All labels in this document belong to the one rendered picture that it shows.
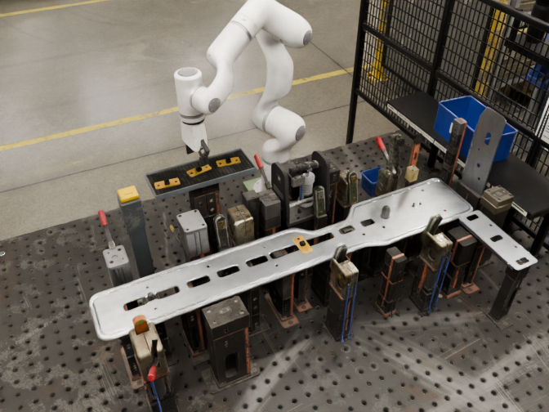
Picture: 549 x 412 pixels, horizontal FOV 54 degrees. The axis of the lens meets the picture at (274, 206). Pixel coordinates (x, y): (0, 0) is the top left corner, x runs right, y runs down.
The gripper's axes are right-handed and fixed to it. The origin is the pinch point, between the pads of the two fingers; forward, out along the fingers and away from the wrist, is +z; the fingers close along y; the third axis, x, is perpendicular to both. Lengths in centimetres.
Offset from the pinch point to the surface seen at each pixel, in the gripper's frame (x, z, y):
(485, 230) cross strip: 73, 22, 71
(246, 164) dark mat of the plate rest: 15.5, 6.1, 6.7
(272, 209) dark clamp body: 15.9, 16.9, 22.0
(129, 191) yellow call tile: -24.6, 6.1, -3.7
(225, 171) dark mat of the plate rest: 7.6, 6.1, 5.7
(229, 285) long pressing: -13.0, 22.1, 38.6
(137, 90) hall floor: 85, 122, -275
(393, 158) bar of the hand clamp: 64, 9, 32
